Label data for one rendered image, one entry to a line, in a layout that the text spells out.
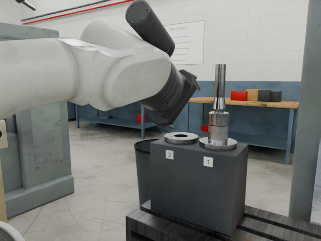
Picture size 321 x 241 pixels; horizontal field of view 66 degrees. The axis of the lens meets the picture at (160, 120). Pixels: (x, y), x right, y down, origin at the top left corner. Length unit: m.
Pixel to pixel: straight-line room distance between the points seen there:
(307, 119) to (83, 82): 0.78
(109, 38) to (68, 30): 7.73
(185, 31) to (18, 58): 5.28
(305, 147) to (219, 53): 4.27
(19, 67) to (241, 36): 4.85
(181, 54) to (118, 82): 5.21
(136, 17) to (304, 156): 0.77
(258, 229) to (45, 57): 0.58
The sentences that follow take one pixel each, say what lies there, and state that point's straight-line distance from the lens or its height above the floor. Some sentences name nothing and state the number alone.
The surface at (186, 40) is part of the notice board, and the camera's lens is 5.45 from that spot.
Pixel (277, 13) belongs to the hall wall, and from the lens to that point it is 4.94.
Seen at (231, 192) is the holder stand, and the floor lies 1.02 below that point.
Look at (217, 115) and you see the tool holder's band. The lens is 0.59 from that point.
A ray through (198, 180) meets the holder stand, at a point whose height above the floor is 1.03.
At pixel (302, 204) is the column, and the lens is 1.02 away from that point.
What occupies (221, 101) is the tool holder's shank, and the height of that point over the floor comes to 1.21.
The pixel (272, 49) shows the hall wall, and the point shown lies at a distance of 4.86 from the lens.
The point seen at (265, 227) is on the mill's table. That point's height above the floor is 0.92.
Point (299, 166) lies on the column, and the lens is 0.97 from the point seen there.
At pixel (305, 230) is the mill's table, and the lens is 0.72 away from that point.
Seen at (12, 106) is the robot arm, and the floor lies 1.24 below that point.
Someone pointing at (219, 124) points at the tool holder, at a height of 1.16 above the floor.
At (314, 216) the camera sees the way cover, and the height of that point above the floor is 0.88.
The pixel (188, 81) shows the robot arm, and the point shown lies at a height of 1.26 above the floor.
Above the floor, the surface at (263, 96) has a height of 0.97.
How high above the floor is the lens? 1.27
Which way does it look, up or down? 10 degrees down
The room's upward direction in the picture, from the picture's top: straight up
